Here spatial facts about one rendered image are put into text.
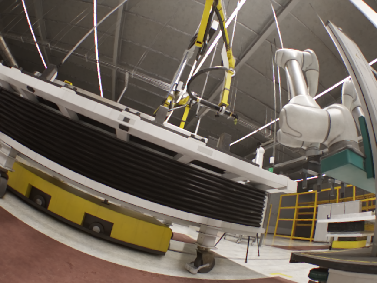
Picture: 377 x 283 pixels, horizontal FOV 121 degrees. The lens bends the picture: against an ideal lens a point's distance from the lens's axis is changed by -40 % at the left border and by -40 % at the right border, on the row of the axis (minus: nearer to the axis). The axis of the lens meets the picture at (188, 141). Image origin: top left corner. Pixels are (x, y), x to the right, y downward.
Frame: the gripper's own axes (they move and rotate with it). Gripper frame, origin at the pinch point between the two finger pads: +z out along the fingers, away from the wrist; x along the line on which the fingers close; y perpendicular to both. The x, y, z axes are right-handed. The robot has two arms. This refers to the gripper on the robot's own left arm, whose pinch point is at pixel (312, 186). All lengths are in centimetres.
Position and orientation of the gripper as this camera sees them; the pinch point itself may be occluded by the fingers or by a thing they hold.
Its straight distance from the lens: 110.2
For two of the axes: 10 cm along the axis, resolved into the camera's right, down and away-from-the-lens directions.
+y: -1.7, 3.5, 9.2
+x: -9.5, -3.0, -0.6
